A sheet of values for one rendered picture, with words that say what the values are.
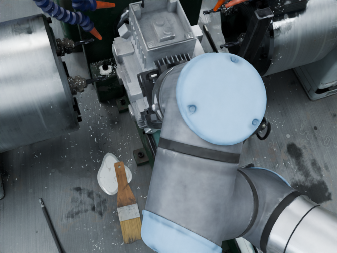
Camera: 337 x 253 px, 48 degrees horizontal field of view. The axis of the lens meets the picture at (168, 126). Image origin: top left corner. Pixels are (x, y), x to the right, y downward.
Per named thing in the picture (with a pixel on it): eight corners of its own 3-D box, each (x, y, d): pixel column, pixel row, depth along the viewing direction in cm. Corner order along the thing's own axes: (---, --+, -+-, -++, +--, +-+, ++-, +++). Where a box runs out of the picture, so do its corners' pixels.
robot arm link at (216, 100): (171, 142, 35) (193, 35, 34) (148, 131, 47) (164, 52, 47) (262, 159, 37) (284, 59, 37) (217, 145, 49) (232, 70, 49)
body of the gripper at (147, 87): (176, 64, 64) (198, 55, 52) (189, 112, 65) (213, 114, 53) (134, 75, 63) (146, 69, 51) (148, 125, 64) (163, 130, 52)
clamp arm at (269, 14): (222, 86, 86) (252, 7, 63) (233, 83, 86) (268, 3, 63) (228, 99, 85) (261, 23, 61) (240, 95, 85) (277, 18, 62)
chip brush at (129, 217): (109, 164, 96) (108, 163, 96) (128, 160, 97) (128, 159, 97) (124, 245, 88) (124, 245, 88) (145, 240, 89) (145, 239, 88)
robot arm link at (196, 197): (244, 262, 43) (267, 157, 43) (182, 280, 35) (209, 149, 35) (183, 233, 50) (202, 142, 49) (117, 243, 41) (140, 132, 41)
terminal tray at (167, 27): (128, 27, 81) (127, 3, 75) (174, 16, 83) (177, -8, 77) (145, 72, 77) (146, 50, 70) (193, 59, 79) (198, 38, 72)
